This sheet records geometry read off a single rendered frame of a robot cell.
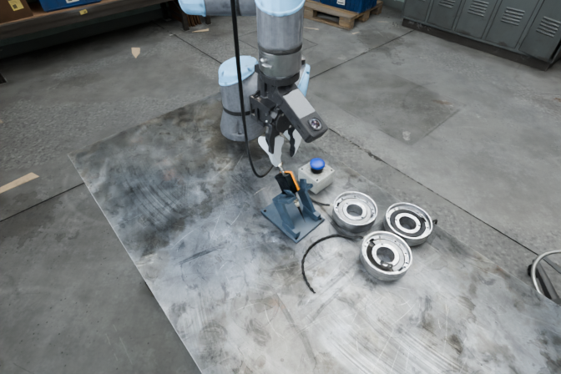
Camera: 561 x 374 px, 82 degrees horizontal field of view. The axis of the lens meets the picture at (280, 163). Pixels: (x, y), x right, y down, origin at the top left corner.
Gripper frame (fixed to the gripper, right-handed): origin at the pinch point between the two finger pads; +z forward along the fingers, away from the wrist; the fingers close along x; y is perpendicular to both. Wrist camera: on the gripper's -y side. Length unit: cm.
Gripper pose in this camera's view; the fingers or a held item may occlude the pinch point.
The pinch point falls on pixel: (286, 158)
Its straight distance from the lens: 70.5
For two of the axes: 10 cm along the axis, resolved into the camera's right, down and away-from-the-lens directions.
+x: -7.3, 4.6, -5.0
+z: 0.0, 7.3, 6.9
